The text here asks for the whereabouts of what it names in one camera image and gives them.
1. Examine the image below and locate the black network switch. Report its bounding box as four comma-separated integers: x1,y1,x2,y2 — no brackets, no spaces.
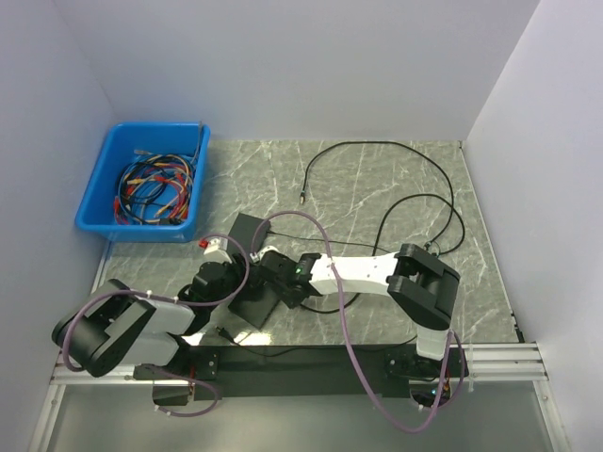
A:
228,213,270,254
228,283,280,330

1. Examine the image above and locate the long black ethernet cable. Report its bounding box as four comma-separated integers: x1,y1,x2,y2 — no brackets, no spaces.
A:
301,193,467,315

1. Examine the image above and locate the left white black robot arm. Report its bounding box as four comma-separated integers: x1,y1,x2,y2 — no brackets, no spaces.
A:
51,254,258,379

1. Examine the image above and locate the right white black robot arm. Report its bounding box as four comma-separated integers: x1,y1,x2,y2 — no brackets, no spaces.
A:
257,244,461,376

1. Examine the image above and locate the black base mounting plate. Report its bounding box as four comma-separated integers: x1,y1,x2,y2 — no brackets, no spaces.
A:
165,342,441,398

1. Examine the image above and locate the blue plastic bin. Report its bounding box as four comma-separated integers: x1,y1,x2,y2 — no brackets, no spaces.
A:
75,121,211,243

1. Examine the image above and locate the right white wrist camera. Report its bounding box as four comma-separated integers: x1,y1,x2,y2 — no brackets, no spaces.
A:
250,246,277,264

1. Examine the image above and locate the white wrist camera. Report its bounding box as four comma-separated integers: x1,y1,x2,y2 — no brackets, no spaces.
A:
199,236,232,264
250,246,277,264

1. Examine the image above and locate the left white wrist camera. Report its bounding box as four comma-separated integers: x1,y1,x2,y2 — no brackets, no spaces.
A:
199,236,232,264

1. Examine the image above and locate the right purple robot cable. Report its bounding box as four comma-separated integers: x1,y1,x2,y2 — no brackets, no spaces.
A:
249,210,467,433

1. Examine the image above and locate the bundle of coloured cables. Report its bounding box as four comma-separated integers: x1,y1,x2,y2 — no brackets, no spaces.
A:
111,148,199,227

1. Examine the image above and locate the aluminium rail frame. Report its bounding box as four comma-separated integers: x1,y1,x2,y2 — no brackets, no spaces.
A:
27,136,574,452

